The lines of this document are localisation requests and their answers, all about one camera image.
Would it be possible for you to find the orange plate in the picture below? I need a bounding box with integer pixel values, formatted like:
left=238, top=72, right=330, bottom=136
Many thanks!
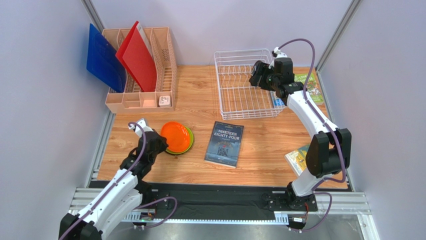
left=160, top=121, right=191, bottom=153

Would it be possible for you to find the green plate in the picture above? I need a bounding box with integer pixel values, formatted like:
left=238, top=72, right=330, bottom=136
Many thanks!
left=165, top=126, right=195, bottom=156

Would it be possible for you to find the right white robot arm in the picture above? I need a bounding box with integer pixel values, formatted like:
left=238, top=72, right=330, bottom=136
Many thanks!
left=249, top=57, right=352, bottom=197

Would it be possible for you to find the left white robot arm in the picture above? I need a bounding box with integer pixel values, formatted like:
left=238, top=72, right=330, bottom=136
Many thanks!
left=58, top=130, right=168, bottom=240

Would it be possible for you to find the green treehouse book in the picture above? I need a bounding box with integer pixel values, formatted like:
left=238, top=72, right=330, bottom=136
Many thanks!
left=294, top=72, right=324, bottom=105

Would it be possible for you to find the white power adapter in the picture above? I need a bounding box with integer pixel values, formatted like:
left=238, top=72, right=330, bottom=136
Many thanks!
left=158, top=95, right=172, bottom=108

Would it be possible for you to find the Nineteen Eighty-Four book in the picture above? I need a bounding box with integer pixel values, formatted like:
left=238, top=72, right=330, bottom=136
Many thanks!
left=204, top=121, right=244, bottom=168

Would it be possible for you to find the yellow illustrated book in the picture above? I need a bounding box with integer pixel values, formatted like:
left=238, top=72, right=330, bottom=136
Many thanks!
left=284, top=144, right=310, bottom=176

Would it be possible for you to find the black base mat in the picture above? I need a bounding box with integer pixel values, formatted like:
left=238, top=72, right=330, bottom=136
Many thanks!
left=89, top=180, right=319, bottom=221

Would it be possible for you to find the red plastic folder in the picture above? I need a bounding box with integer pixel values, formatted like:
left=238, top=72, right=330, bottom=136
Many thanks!
left=115, top=21, right=157, bottom=92

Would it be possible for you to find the blue plastic folder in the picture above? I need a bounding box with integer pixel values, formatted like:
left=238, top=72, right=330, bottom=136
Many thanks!
left=86, top=23, right=127, bottom=93

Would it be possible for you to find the pink plastic file organizer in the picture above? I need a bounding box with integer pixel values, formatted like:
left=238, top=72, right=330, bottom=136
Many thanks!
left=105, top=27, right=178, bottom=114

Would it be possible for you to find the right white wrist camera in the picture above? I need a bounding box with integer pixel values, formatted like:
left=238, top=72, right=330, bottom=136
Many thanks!
left=270, top=47, right=288, bottom=66

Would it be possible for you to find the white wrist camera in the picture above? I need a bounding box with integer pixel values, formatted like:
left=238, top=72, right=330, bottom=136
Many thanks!
left=127, top=118, right=154, bottom=138
left=270, top=47, right=288, bottom=66

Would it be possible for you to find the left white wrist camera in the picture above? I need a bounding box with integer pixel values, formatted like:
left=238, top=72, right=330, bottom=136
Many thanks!
left=127, top=118, right=154, bottom=138

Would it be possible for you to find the white wire dish rack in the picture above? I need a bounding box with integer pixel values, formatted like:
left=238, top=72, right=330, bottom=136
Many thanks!
left=214, top=48, right=286, bottom=120

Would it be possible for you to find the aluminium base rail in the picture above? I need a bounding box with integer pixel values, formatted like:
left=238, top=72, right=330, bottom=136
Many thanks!
left=58, top=187, right=381, bottom=240

